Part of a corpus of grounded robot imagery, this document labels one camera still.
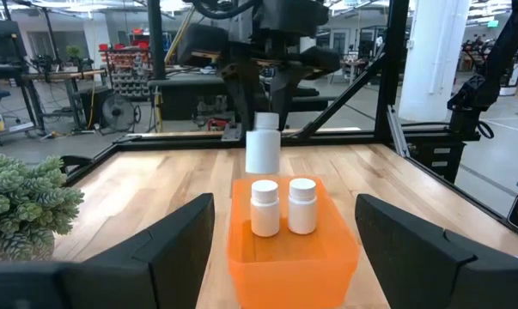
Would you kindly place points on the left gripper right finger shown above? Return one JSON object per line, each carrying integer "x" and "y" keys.
{"x": 434, "y": 274}

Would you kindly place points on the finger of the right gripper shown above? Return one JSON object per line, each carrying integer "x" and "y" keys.
{"x": 243, "y": 94}
{"x": 282, "y": 94}

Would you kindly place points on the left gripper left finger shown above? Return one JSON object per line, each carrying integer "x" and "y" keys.
{"x": 134, "y": 274}

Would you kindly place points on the white pill bottle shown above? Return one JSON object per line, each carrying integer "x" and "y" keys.
{"x": 265, "y": 214}
{"x": 302, "y": 214}
{"x": 263, "y": 150}

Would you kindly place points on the orange plastic basket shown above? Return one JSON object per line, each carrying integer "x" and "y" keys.
{"x": 293, "y": 274}

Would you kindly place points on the black side table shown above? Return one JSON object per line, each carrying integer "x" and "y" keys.
{"x": 185, "y": 81}

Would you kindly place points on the black box with labels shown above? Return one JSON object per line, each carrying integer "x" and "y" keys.
{"x": 430, "y": 161}

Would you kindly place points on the shelf with red bins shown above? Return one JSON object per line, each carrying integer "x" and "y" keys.
{"x": 125, "y": 73}

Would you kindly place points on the black floor fan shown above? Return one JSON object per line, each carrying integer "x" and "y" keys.
{"x": 117, "y": 112}

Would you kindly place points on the green artificial plant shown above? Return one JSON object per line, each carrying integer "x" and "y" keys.
{"x": 22, "y": 206}

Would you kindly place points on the white building column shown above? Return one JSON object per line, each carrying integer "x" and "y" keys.
{"x": 96, "y": 43}
{"x": 430, "y": 60}

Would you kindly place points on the small potted plant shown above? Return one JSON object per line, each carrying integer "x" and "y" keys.
{"x": 74, "y": 52}

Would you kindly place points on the wooden top workbench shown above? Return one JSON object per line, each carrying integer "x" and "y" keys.
{"x": 61, "y": 75}

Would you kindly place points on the green exit sign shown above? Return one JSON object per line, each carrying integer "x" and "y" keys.
{"x": 493, "y": 23}

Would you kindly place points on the black aluminium table frame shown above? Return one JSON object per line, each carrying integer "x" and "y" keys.
{"x": 387, "y": 86}

